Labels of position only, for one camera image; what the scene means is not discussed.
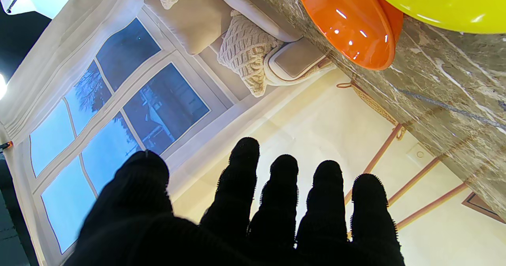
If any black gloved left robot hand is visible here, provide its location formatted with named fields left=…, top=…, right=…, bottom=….
left=63, top=137, right=406, bottom=266

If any white framed window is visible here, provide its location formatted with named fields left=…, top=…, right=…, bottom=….
left=30, top=17, right=211, bottom=255

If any yellow plastic bowl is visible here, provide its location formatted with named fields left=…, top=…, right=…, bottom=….
left=366, top=0, right=506, bottom=34

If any beige sofa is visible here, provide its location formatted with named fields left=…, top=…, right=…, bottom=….
left=126, top=0, right=336, bottom=87

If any woven basket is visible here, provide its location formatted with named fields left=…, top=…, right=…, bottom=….
left=336, top=80, right=407, bottom=140

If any orange plastic bowl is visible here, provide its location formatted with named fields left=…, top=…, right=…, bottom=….
left=295, top=0, right=404, bottom=71

